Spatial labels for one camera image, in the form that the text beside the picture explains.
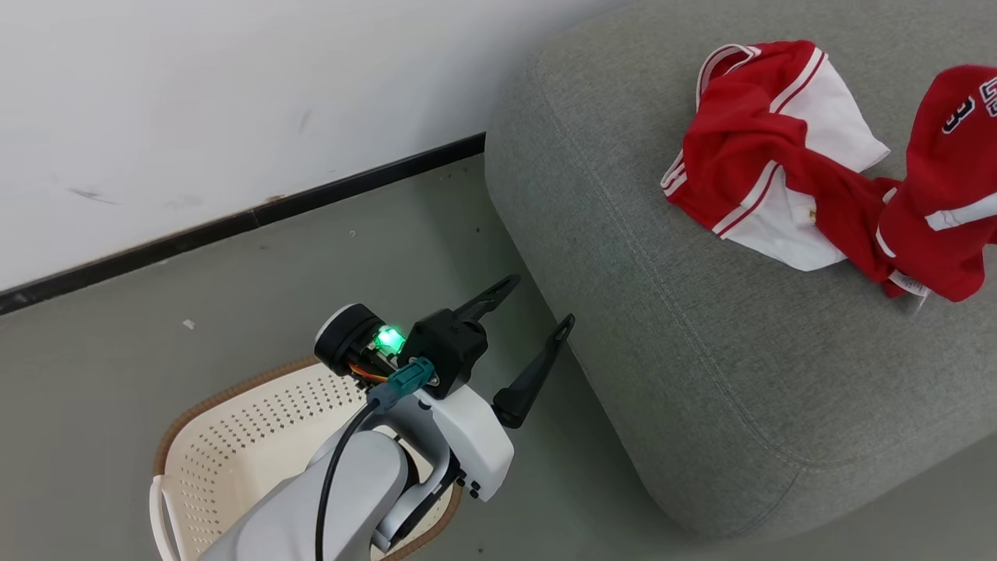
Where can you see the red and white jersey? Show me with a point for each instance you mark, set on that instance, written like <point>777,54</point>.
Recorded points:
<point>748,156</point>

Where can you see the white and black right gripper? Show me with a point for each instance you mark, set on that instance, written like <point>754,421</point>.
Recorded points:
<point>471,440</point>

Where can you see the cream perforated basket brown rim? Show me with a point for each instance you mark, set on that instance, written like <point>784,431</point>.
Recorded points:
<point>249,436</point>

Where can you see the red jersey with number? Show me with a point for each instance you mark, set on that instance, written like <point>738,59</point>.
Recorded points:
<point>946,195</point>

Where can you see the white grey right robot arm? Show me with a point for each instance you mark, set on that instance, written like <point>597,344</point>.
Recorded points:
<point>350,506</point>

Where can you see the grey fabric sofa seat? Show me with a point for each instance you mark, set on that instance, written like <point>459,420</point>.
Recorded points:
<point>701,351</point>

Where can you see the black wall baseboard strip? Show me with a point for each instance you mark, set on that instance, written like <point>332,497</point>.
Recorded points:
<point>234,224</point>

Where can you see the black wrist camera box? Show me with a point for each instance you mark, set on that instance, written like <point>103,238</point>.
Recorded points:
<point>450,347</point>

